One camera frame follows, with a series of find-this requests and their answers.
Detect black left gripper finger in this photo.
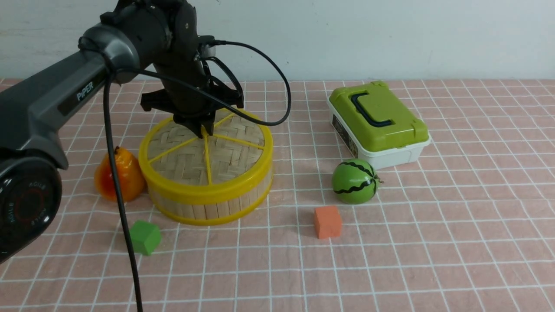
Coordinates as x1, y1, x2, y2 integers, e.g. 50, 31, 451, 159
202, 114, 216, 136

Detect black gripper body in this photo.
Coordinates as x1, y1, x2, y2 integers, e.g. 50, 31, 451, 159
140, 0, 244, 123

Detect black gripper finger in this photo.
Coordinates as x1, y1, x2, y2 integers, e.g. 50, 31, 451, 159
173, 115, 202, 138

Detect yellow woven bamboo steamer lid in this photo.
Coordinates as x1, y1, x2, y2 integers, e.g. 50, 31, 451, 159
137, 111, 274, 207

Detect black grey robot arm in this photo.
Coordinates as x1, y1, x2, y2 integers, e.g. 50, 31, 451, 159
1, 0, 244, 262

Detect bamboo steamer basket yellow rims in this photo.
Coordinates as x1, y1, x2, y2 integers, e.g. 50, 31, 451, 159
145, 166, 274, 226

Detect orange yellow toy pear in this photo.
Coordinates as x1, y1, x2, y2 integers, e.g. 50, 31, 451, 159
95, 146, 146, 203

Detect green foam cube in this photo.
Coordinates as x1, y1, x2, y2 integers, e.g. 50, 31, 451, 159
129, 221, 161, 256

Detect orange foam cube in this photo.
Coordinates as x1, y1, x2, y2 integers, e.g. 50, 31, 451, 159
313, 206, 343, 240

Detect green toy watermelon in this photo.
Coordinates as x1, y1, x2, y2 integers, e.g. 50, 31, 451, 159
332, 158, 383, 205

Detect green lidded white storage box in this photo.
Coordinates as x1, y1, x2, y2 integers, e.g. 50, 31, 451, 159
327, 81, 431, 169

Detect black cable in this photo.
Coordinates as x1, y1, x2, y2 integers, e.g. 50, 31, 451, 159
78, 37, 292, 312

